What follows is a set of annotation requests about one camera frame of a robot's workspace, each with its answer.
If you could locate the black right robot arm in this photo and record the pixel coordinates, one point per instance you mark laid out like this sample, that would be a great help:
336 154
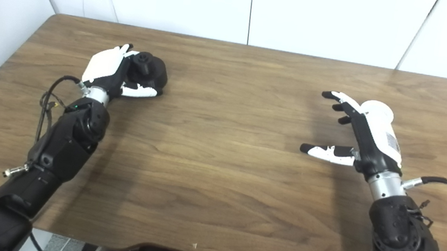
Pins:
401 237

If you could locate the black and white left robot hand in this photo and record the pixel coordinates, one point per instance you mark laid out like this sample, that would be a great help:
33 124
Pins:
103 66

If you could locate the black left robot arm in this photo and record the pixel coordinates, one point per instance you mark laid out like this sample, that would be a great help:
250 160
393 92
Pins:
67 144

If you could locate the round black part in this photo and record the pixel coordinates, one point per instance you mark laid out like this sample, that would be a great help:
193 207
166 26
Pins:
155 72

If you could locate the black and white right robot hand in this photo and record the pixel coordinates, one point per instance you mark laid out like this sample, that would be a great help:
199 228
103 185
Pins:
378 149

